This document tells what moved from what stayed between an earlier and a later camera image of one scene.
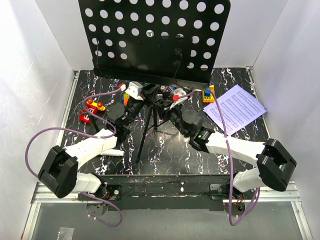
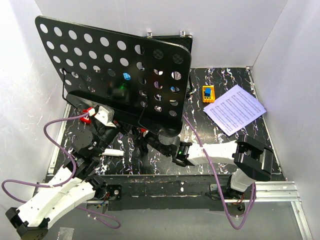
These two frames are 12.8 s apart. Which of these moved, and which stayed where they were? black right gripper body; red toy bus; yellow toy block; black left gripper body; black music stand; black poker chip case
Moved: black right gripper body; black music stand; black left gripper body; black poker chip case
Stayed: red toy bus; yellow toy block
